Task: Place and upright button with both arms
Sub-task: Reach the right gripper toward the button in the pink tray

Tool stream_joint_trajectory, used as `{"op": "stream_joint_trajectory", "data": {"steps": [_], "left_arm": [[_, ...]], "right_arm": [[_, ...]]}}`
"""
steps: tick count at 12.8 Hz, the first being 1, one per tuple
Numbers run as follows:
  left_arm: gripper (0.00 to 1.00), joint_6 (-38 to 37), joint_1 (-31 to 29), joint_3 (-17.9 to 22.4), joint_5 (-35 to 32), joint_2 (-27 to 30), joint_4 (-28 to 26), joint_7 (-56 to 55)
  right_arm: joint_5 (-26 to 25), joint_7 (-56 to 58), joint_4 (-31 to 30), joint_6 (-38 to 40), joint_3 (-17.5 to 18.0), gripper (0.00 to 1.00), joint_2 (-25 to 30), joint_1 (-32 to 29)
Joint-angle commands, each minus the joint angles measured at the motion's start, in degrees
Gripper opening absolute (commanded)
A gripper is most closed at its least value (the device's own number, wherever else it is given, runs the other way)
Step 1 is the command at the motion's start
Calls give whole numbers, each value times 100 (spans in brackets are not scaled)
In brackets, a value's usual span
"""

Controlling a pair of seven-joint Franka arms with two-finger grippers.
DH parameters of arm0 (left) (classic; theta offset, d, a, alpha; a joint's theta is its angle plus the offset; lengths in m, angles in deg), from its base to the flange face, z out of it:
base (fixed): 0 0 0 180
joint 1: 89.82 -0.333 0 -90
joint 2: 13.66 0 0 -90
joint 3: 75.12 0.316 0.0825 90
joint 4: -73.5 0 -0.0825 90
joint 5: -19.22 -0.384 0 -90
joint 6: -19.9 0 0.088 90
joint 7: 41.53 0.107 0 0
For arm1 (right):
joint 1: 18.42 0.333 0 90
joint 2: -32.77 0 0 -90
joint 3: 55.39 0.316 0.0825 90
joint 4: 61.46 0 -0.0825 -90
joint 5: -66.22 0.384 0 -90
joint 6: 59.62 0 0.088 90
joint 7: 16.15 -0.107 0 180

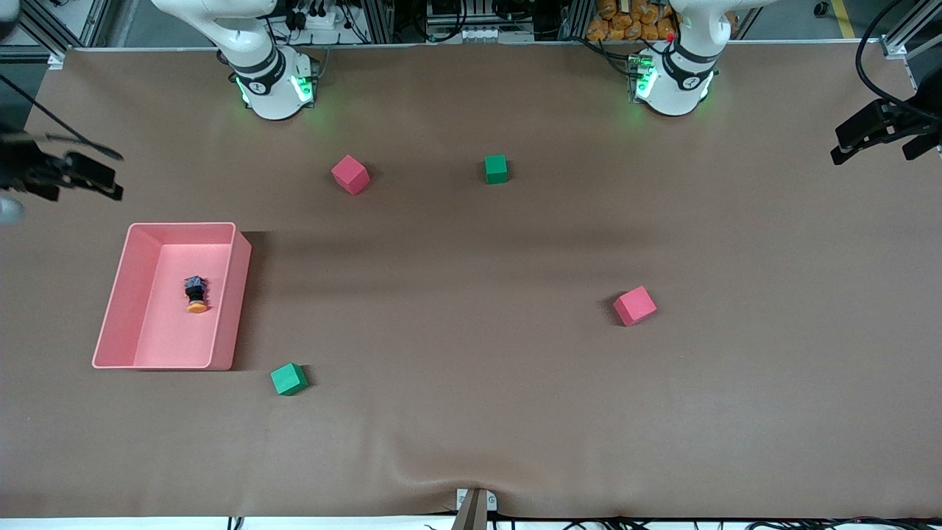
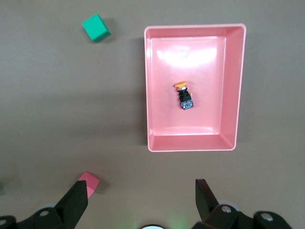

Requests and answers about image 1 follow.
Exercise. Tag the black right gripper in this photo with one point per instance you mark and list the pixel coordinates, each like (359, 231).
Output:
(22, 166)

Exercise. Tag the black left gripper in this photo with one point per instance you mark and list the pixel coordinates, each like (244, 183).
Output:
(907, 121)

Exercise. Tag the orange capped black button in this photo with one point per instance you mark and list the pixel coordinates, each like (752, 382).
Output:
(196, 294)

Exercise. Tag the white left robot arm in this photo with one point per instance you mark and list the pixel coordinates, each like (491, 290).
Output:
(681, 81)

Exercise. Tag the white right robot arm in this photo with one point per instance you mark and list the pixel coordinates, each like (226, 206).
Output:
(268, 81)

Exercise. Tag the pink plastic bin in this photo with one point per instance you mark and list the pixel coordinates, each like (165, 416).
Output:
(176, 338)

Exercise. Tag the red foam cube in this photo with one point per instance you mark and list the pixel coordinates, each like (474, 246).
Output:
(349, 175)
(634, 306)

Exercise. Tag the green foam cube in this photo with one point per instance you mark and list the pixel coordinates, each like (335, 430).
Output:
(496, 169)
(288, 380)

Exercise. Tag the bag of orange items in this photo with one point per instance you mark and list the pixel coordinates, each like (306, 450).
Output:
(618, 22)

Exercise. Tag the power strip with black plugs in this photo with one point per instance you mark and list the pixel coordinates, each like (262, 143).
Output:
(324, 18)

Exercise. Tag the white power strip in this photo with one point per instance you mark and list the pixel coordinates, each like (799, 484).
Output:
(486, 34)

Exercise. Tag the brown table cloth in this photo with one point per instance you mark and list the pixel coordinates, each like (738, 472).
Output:
(471, 412)

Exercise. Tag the aluminium frame profile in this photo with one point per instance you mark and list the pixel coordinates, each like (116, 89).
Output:
(377, 20)
(576, 18)
(909, 33)
(44, 33)

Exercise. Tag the metal table edge bracket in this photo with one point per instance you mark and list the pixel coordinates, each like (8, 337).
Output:
(471, 515)

